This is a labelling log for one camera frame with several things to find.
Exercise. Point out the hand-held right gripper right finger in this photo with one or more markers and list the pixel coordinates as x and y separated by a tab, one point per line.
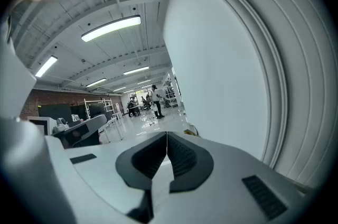
224	207

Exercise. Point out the black panel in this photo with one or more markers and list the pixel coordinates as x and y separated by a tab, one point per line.
54	112

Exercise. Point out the white frame rack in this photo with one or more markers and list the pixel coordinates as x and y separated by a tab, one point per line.
105	106

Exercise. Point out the metal storage shelf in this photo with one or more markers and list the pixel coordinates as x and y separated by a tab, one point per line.
171	93

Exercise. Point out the white cabinet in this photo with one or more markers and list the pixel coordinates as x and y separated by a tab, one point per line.
42	125

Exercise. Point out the white door with moulded frame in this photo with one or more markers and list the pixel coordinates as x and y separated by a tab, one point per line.
298	72

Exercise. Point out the person's white shirt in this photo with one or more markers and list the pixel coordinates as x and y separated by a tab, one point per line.
16	80

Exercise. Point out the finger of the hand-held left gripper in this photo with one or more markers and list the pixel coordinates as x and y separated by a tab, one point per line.
87	123

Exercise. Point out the white table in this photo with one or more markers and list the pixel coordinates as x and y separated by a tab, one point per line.
116	118

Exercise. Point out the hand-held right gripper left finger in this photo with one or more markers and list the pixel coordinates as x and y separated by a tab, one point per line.
100	180

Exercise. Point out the long ceiling light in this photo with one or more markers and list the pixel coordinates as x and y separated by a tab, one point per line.
136	70
46	66
111	28
144	82
96	82

